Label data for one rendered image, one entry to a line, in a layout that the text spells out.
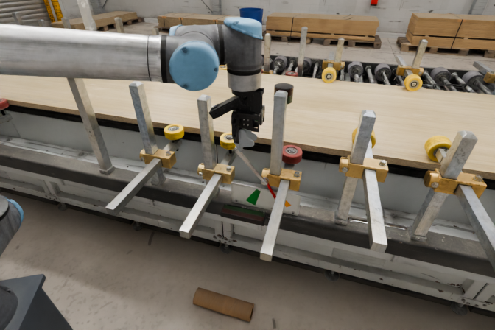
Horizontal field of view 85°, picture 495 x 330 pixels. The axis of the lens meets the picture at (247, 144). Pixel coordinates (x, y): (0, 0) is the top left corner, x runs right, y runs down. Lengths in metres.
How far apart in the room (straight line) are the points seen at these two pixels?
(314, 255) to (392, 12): 7.02
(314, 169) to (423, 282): 0.85
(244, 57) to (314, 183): 0.72
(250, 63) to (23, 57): 0.43
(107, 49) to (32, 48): 0.11
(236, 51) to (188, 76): 0.18
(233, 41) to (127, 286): 1.48
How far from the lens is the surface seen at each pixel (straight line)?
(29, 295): 1.20
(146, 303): 1.73
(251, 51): 0.68
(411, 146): 1.21
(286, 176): 0.95
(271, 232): 0.79
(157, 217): 1.84
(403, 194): 1.28
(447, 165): 0.94
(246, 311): 1.54
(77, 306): 1.86
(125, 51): 0.55
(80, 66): 0.57
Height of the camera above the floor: 1.47
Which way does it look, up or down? 33 degrees down
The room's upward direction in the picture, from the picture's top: straight up
